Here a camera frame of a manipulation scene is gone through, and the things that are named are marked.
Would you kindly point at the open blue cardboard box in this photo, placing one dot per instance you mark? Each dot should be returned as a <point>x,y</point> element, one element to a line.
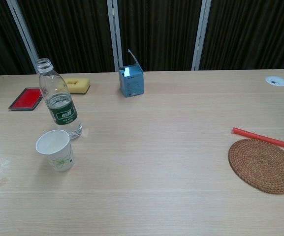
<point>133,84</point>

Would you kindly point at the grey partition post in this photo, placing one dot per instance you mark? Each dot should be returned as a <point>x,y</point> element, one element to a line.
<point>23,32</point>
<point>200,37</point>
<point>114,37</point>

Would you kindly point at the white paper cup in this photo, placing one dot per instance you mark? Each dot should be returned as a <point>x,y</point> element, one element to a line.
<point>58,159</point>

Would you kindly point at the red ink pad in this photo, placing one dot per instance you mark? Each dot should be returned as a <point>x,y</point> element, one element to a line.
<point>26,99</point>

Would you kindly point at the transparent plastic water bottle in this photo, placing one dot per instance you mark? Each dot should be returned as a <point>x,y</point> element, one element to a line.
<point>62,115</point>

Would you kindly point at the round woven rattan coaster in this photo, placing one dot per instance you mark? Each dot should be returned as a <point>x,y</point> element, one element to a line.
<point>263,167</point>

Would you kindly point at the red pencil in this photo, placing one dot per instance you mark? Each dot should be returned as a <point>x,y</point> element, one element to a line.
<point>260,137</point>

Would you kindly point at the yellow sponge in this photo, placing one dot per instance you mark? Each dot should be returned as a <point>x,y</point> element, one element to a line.
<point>79,86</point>

